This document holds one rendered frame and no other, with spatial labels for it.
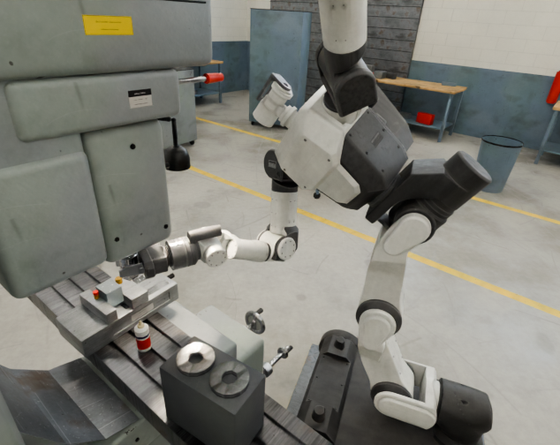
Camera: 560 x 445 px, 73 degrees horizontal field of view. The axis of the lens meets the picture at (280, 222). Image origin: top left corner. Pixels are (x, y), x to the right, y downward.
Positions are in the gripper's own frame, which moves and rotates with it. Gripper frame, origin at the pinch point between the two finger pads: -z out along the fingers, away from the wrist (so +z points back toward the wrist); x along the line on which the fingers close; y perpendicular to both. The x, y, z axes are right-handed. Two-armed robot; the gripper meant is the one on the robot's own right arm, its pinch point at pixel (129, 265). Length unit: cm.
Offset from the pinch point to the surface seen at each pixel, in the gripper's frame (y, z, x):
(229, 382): 10.8, 12.4, 39.1
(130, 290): 18.4, 0.4, -13.4
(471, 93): 49, 664, -355
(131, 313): 23.0, -1.1, -7.8
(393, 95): 75, 605, -487
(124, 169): -31.2, 1.5, 10.2
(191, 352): 9.5, 7.4, 28.2
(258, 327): 61, 50, -18
